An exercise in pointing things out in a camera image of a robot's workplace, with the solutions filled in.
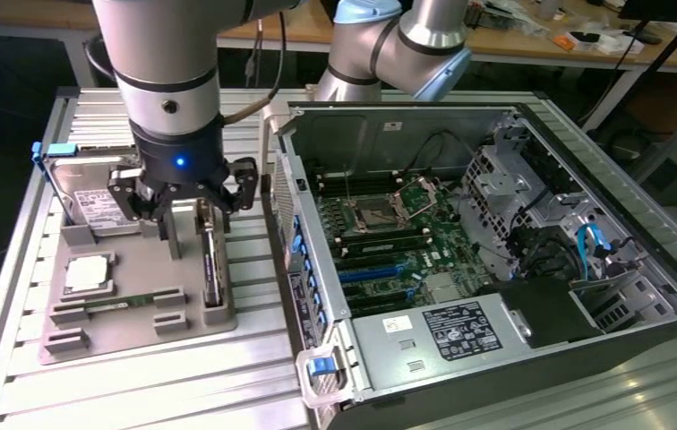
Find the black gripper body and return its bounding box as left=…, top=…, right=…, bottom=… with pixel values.
left=128, top=114, right=230, bottom=201

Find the graphics card with metal bracket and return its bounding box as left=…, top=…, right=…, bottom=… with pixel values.
left=194, top=199, right=224, bottom=311

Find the hard disk in blue carrier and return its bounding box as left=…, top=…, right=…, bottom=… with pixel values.
left=30, top=141, right=148, bottom=238

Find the silver CPU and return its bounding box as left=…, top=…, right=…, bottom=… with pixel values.
left=64, top=257, right=110, bottom=295

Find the CPU socket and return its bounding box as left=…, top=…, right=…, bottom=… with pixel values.
left=352, top=196, right=404, bottom=234

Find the green RAM stick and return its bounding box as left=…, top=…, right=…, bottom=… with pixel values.
left=84, top=293, right=158, bottom=311

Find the long black expansion slot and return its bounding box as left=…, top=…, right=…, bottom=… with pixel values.
left=335, top=255, right=407, bottom=271

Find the dark RAM stick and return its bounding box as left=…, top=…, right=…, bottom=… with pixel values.
left=340, top=236, right=430, bottom=255

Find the metal socket cover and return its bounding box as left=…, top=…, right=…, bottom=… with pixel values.
left=395, top=176, right=439, bottom=216

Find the blue expansion slot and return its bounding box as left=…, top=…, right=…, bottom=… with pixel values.
left=338, top=264, right=410, bottom=282

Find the grey parts rack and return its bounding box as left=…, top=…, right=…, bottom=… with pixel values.
left=36, top=196, right=239, bottom=366

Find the green motherboard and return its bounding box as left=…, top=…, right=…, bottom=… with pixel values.
left=314, top=169, right=495, bottom=314

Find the silver chipset heatsink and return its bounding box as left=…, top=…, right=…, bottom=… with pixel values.
left=424, top=275, right=465, bottom=302

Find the metal disk bay cage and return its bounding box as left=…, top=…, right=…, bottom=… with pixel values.
left=461, top=120, right=594, bottom=252

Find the blue case release latch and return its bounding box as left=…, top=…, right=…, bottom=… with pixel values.
left=304, top=356, right=338, bottom=380

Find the grey power supply unit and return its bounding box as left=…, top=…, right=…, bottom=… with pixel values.
left=350, top=295, right=534, bottom=391

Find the black plastic shroud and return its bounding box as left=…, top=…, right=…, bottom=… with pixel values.
left=502, top=279, right=607, bottom=350

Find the clear plastic bags pile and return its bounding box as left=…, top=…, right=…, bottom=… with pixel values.
left=475, top=0, right=557, bottom=37

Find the orange black small device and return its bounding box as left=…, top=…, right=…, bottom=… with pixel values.
left=553, top=30, right=603, bottom=51

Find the perforated metal disk bay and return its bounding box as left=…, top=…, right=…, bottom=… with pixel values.
left=570, top=266, right=677, bottom=335

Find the open black PC case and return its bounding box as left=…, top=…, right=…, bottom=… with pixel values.
left=259, top=100, right=677, bottom=430

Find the black computer monitor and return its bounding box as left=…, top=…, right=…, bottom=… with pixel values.
left=615, top=0, right=677, bottom=45

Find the black robot tool cable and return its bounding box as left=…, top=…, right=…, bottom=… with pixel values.
left=222, top=11, right=287, bottom=126

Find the pale case carry handle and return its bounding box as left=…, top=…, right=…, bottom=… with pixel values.
left=259, top=100, right=304, bottom=136
left=294, top=344, right=352, bottom=408

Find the hanging cable with plug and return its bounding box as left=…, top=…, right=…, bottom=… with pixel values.
left=246, top=20, right=267, bottom=87

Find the black looped wire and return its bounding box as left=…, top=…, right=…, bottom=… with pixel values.
left=407, top=129, right=478, bottom=179

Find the wooden desk white frame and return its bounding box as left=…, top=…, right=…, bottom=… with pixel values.
left=0, top=0, right=339, bottom=89
left=466, top=0, right=677, bottom=131

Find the black wire bundle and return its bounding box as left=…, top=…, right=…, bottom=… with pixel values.
left=505, top=223, right=585, bottom=282

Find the blue data wire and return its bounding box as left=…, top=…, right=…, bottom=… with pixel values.
left=574, top=222, right=614, bottom=284

